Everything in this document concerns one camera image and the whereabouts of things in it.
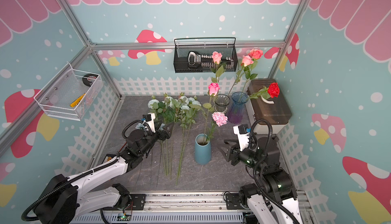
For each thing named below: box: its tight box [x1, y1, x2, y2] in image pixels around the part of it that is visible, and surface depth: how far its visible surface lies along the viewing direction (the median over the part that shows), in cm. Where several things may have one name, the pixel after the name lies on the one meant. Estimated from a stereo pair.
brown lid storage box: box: [246, 78, 293, 135], surface depth 96 cm
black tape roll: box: [81, 73, 99, 87], surface depth 83 cm
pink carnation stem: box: [207, 112, 229, 140], surface depth 65 cm
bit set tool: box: [187, 50, 234, 68], surface depth 91 cm
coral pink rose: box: [243, 48, 264, 92], surface depth 87 cm
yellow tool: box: [69, 93, 87, 108], surface depth 72 cm
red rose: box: [248, 81, 281, 100], surface depth 78 cm
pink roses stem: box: [210, 51, 258, 96], surface depth 81 cm
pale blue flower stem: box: [175, 95, 195, 185], surface depth 104 cm
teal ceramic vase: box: [194, 133, 212, 165], surface depth 76 cm
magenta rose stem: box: [202, 95, 212, 144], surface depth 69 cm
